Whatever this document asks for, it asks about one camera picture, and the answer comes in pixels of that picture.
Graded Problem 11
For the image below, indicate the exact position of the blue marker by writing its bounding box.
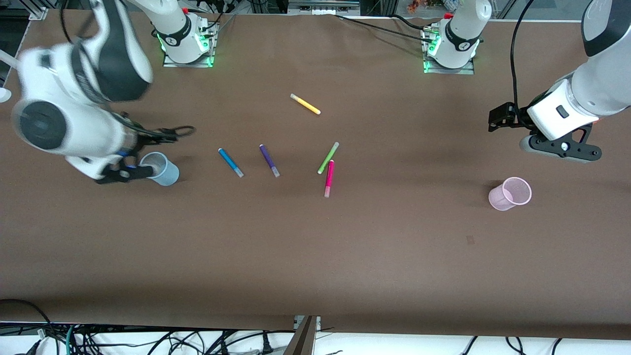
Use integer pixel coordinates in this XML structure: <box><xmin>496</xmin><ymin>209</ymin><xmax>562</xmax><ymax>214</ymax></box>
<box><xmin>218</xmin><ymin>148</ymin><xmax>245</xmax><ymax>178</ymax></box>

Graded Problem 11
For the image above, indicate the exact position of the translucent blue cup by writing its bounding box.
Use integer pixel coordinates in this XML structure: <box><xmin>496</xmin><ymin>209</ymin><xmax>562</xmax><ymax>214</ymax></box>
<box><xmin>140</xmin><ymin>151</ymin><xmax>180</xmax><ymax>187</ymax></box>

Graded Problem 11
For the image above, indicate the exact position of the translucent pink cup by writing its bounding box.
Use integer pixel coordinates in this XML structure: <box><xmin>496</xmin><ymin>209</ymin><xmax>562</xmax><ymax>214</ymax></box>
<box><xmin>489</xmin><ymin>177</ymin><xmax>532</xmax><ymax>212</ymax></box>

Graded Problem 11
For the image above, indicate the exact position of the purple marker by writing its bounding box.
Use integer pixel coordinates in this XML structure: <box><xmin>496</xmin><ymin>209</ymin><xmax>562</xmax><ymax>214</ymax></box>
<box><xmin>259</xmin><ymin>144</ymin><xmax>280</xmax><ymax>178</ymax></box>

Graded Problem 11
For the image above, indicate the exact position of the yellow marker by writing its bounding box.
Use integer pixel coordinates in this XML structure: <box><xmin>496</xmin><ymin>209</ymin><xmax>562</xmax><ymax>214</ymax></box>
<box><xmin>290</xmin><ymin>93</ymin><xmax>321</xmax><ymax>115</ymax></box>

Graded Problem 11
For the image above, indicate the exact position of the green marker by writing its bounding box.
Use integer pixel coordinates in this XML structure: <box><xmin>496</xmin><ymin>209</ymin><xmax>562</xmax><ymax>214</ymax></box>
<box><xmin>317</xmin><ymin>142</ymin><xmax>340</xmax><ymax>175</ymax></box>

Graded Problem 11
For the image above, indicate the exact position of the brown table cover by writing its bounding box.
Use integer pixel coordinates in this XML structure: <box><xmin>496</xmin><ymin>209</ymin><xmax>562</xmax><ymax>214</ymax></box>
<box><xmin>0</xmin><ymin>10</ymin><xmax>631</xmax><ymax>341</ymax></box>

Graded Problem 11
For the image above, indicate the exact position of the brown support beam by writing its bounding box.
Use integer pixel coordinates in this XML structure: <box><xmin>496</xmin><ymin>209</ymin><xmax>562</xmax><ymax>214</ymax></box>
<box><xmin>283</xmin><ymin>316</ymin><xmax>321</xmax><ymax>355</ymax></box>

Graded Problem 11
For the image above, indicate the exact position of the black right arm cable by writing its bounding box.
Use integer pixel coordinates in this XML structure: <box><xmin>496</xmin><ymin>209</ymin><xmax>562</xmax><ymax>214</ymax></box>
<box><xmin>118</xmin><ymin>112</ymin><xmax>196</xmax><ymax>146</ymax></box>

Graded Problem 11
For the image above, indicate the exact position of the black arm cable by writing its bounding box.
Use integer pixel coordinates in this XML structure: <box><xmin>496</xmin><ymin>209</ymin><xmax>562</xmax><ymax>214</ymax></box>
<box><xmin>118</xmin><ymin>112</ymin><xmax>196</xmax><ymax>146</ymax></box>
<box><xmin>510</xmin><ymin>0</ymin><xmax>535</xmax><ymax>111</ymax></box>

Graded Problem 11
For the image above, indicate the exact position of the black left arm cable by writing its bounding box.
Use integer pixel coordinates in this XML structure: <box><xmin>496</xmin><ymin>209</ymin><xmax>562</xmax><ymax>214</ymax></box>
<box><xmin>510</xmin><ymin>0</ymin><xmax>535</xmax><ymax>111</ymax></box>

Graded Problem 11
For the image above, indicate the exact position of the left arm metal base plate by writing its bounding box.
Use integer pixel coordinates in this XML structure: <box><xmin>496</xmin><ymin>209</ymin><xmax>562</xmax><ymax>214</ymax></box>
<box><xmin>422</xmin><ymin>25</ymin><xmax>475</xmax><ymax>75</ymax></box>

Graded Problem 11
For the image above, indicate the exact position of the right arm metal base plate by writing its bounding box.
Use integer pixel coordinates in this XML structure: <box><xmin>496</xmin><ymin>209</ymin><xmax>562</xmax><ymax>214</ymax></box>
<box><xmin>163</xmin><ymin>22</ymin><xmax>216</xmax><ymax>69</ymax></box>

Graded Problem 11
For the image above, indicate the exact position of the black cable on table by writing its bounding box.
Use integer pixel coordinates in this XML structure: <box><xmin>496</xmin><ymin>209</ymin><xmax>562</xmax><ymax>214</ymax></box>
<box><xmin>334</xmin><ymin>14</ymin><xmax>439</xmax><ymax>40</ymax></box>

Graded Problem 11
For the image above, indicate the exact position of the black cable tangle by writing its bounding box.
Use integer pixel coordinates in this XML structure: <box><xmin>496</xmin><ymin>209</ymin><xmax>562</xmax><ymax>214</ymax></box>
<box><xmin>0</xmin><ymin>298</ymin><xmax>296</xmax><ymax>355</ymax></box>

